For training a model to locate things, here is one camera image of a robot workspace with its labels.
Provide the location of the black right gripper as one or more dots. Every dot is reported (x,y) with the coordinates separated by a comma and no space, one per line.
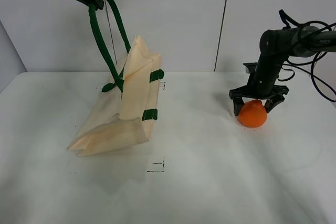
(274,96)

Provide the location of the orange fruit with stem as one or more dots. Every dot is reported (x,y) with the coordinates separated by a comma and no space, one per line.
(253,114)

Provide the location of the white linen bag green handles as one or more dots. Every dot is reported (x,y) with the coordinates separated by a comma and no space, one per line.
(125,113)

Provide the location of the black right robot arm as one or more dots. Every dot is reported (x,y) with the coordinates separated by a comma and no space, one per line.
(276,46)

